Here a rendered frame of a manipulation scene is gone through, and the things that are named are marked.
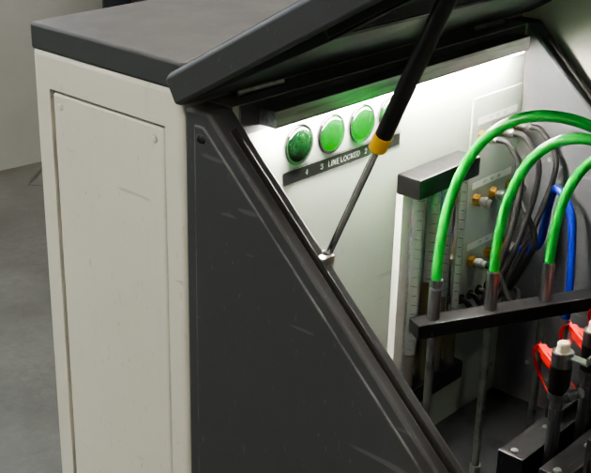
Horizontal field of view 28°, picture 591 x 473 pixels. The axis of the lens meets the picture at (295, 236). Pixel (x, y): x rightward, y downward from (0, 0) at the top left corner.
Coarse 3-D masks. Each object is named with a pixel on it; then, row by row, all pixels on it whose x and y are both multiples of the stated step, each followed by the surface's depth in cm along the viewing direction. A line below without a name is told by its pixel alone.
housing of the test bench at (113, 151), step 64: (192, 0) 160; (256, 0) 161; (64, 64) 144; (128, 64) 136; (64, 128) 148; (128, 128) 139; (64, 192) 152; (128, 192) 143; (64, 256) 156; (128, 256) 147; (64, 320) 161; (128, 320) 150; (64, 384) 165; (128, 384) 154; (64, 448) 170; (128, 448) 159
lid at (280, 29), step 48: (336, 0) 110; (384, 0) 115; (432, 0) 131; (480, 0) 137; (528, 0) 160; (240, 48) 120; (288, 48) 116; (336, 48) 130; (384, 48) 151; (192, 96) 127; (240, 96) 135
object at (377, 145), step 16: (448, 0) 105; (432, 16) 107; (448, 16) 107; (432, 32) 108; (416, 48) 110; (432, 48) 109; (416, 64) 110; (400, 80) 112; (416, 80) 111; (400, 96) 113; (400, 112) 114; (384, 128) 115; (384, 144) 116; (368, 160) 119; (368, 176) 120; (352, 208) 123; (336, 240) 126; (320, 256) 127
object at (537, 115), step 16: (528, 112) 142; (544, 112) 140; (560, 112) 139; (496, 128) 145; (480, 144) 148; (464, 160) 150; (464, 176) 152; (448, 192) 153; (448, 208) 154; (448, 224) 156; (432, 272) 159
